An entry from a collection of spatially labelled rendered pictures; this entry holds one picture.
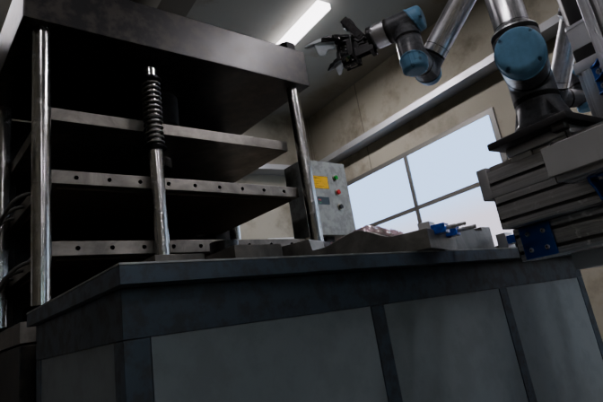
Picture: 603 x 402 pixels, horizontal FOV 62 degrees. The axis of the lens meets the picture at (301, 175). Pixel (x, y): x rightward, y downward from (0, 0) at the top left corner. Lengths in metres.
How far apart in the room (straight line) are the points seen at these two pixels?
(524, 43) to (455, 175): 3.19
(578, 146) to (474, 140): 3.18
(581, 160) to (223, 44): 1.62
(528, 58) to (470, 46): 3.26
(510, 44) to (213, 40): 1.38
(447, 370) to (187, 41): 1.61
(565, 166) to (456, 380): 0.68
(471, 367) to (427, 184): 3.18
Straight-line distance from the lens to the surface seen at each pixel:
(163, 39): 2.20
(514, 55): 1.34
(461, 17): 1.62
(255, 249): 1.31
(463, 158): 4.43
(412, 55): 1.45
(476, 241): 1.84
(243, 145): 2.33
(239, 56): 2.37
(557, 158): 1.25
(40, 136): 1.86
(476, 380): 1.65
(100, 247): 1.87
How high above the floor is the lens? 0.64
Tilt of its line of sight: 17 degrees up
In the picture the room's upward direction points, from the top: 9 degrees counter-clockwise
